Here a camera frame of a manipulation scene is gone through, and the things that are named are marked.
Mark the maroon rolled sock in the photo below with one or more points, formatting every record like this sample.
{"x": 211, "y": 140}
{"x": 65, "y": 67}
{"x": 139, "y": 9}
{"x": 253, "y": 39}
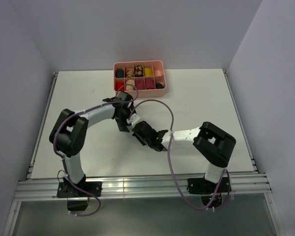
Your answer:
{"x": 140, "y": 84}

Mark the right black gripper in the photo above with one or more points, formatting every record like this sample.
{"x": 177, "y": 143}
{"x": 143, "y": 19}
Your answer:
{"x": 134, "y": 133}

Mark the brown checkered rolled sock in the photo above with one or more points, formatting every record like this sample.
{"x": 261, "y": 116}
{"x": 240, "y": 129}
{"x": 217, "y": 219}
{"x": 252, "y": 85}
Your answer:
{"x": 139, "y": 71}

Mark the pink divided organizer box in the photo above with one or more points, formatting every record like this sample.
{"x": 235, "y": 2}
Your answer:
{"x": 158, "y": 76}

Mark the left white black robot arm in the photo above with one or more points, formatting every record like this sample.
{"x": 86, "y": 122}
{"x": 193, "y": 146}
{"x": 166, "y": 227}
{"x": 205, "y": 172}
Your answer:
{"x": 69, "y": 133}

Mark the brown cream patterned rolled sock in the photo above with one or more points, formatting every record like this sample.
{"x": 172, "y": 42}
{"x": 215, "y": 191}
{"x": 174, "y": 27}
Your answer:
{"x": 129, "y": 72}

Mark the aluminium frame rail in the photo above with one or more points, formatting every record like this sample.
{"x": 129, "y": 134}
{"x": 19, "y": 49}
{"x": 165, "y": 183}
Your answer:
{"x": 134, "y": 187}

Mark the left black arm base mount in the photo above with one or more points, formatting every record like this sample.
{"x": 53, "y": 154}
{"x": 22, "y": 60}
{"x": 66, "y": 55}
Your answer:
{"x": 78, "y": 201}

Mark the maroon purple striped sock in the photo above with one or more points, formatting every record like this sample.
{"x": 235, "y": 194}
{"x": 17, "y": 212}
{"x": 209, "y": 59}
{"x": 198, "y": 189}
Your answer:
{"x": 149, "y": 83}

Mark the dark navy rolled sock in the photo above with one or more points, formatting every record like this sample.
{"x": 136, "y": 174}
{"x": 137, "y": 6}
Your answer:
{"x": 119, "y": 73}

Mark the red rolled sock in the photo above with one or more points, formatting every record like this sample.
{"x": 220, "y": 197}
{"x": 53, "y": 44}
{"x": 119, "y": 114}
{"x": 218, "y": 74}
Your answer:
{"x": 119, "y": 86}

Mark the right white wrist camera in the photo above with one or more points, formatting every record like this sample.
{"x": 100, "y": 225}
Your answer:
{"x": 133, "y": 120}

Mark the yellow rolled sock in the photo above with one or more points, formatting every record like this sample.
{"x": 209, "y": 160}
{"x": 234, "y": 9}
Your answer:
{"x": 148, "y": 72}

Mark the beige patterned rolled sock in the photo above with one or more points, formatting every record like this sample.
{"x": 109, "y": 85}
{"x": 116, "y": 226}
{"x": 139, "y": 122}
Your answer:
{"x": 129, "y": 85}

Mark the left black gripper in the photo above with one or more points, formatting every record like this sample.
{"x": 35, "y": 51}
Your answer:
{"x": 122, "y": 125}

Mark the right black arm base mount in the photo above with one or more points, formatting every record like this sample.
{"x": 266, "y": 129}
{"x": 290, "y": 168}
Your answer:
{"x": 200, "y": 186}

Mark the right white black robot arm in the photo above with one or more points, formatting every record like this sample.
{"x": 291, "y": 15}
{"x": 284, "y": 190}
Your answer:
{"x": 213, "y": 143}

